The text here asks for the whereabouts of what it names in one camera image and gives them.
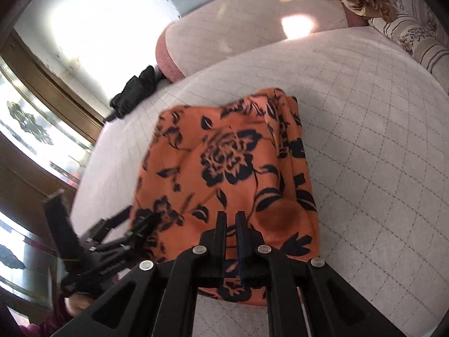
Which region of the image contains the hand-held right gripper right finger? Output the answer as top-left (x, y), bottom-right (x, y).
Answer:
top-left (235, 211), bottom-right (407, 337)

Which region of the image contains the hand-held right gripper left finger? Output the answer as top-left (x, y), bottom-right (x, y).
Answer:
top-left (52, 211), bottom-right (228, 337)

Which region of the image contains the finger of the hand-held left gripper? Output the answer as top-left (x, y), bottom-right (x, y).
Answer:
top-left (91, 213), bottom-right (162, 253)
top-left (82, 206), bottom-right (133, 244)

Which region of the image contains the orange floral garment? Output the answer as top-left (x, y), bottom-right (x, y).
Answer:
top-left (131, 88), bottom-right (321, 308)

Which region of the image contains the person's left forearm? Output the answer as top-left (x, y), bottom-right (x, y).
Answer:
top-left (17, 298), bottom-right (75, 337)

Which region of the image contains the person's left hand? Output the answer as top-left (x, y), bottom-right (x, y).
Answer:
top-left (64, 292), bottom-right (95, 317)

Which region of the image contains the wooden glass-panel door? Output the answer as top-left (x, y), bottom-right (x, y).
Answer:
top-left (0, 30), bottom-right (106, 324)

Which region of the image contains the black cloth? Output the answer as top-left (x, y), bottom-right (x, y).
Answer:
top-left (109, 65), bottom-right (162, 120)

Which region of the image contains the quilted pink bed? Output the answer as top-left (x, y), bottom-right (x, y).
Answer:
top-left (70, 30), bottom-right (449, 337)

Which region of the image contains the pink bolster cushion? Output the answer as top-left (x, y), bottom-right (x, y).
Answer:
top-left (155, 0), bottom-right (370, 82)

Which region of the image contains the striped floral pillow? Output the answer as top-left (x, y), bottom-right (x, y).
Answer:
top-left (368, 0), bottom-right (449, 95)

